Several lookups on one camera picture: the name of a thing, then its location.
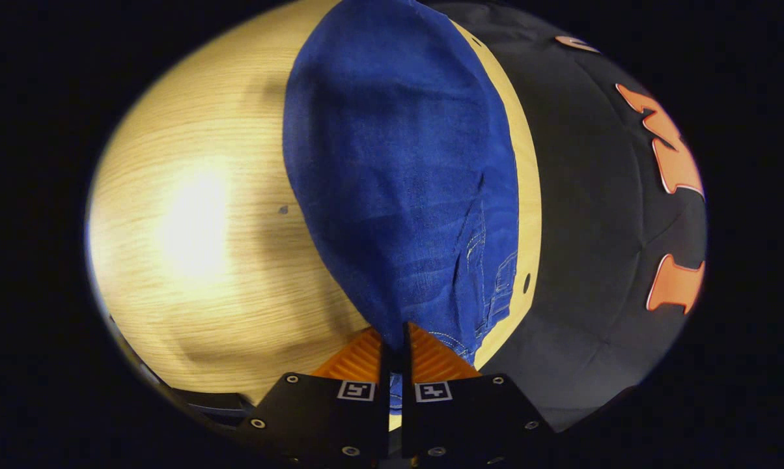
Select blue denim jeans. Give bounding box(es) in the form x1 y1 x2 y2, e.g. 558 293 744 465
283 0 520 431

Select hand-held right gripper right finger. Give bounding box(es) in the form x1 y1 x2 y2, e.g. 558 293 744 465
402 321 555 466

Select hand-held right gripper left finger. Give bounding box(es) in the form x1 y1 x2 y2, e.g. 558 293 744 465
236 328 393 466

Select black backdrop cloth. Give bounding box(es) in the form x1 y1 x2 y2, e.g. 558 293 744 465
425 0 708 434

